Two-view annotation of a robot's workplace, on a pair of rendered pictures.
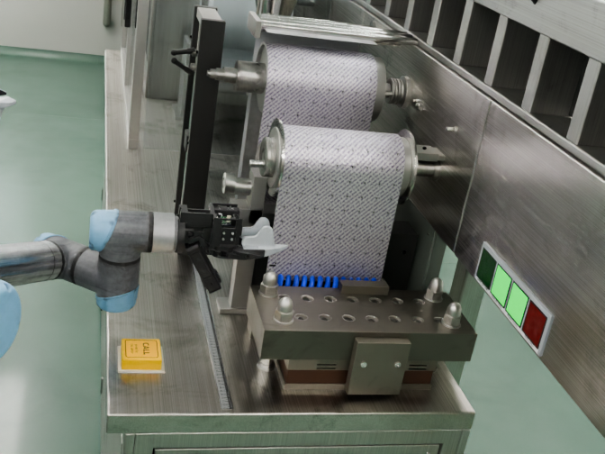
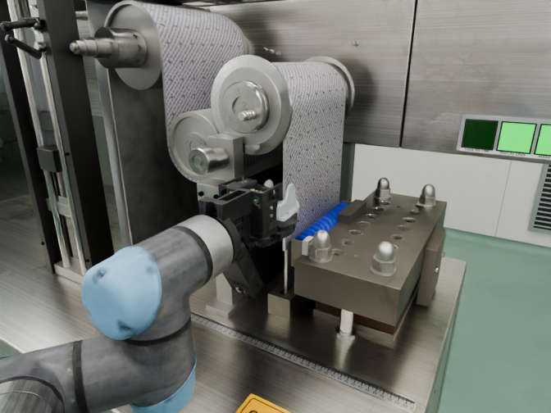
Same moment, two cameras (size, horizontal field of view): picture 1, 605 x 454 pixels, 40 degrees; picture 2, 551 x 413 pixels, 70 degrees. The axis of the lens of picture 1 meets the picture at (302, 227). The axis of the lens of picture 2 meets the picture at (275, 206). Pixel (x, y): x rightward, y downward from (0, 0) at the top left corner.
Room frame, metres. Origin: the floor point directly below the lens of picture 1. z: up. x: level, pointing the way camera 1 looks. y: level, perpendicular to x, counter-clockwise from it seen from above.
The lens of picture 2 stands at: (1.03, 0.47, 1.32)
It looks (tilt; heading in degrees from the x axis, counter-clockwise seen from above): 21 degrees down; 317
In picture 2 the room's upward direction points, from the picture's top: straight up
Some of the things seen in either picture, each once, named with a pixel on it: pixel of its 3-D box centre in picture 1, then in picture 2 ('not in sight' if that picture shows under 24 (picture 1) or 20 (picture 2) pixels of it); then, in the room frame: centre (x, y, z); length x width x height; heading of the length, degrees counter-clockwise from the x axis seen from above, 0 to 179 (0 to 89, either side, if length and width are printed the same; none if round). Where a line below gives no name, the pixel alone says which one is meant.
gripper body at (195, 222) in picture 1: (209, 231); (239, 220); (1.41, 0.17, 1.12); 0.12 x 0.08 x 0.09; 106
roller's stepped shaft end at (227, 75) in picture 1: (221, 74); (89, 47); (1.72, 0.22, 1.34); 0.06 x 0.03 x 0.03; 106
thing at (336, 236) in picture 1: (330, 240); (316, 179); (1.48, -0.06, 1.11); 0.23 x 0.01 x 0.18; 106
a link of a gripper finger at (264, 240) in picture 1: (266, 240); (289, 201); (1.43, 0.06, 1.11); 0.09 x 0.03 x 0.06; 105
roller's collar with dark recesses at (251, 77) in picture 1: (249, 77); (120, 48); (1.74, 0.16, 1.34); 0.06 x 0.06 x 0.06; 16
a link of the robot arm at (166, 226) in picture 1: (164, 231); (198, 248); (1.39, 0.25, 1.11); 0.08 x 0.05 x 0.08; 16
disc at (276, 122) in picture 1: (275, 157); (249, 106); (1.50, 0.07, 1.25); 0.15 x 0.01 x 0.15; 16
